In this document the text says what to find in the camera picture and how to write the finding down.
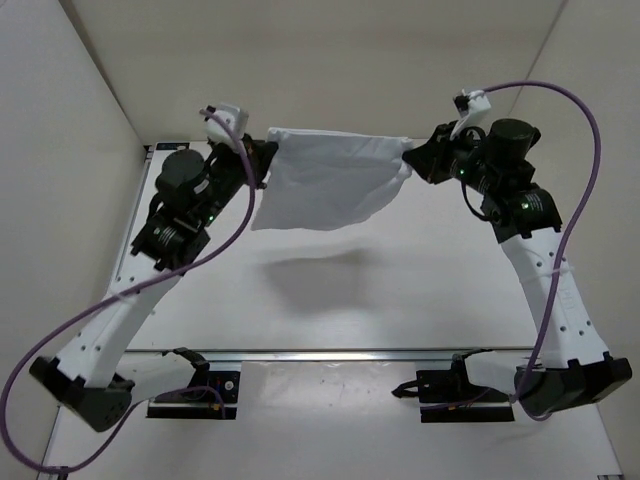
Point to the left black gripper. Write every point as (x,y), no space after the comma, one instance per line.
(263,152)

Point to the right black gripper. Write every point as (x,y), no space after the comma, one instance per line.
(429,160)

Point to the white skirt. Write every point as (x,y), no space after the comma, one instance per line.
(323,180)

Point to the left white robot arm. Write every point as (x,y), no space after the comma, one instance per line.
(87,376)

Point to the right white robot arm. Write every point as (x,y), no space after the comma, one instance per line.
(570,365)

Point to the left blue corner label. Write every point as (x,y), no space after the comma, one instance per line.
(171,146)

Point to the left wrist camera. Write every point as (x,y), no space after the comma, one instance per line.
(223,118)

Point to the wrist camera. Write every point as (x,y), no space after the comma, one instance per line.
(223,118)
(472,107)

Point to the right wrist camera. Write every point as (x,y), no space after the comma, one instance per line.
(472,107)

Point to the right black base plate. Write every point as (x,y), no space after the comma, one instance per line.
(447,396)

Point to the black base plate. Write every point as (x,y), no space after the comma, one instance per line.
(211,394)
(447,396)

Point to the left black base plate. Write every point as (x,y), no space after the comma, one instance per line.
(211,394)

